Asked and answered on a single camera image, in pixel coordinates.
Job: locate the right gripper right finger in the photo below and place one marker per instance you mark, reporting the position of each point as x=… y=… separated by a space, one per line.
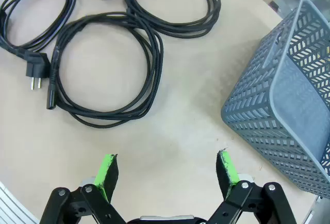
x=228 y=172

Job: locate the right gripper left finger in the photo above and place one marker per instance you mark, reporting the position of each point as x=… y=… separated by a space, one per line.
x=101 y=172

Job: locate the grey plastic lattice basket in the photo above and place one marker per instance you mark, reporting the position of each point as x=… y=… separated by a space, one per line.
x=257 y=92

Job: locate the white ribbed panel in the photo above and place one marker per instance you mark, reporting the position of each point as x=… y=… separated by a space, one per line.
x=10 y=206

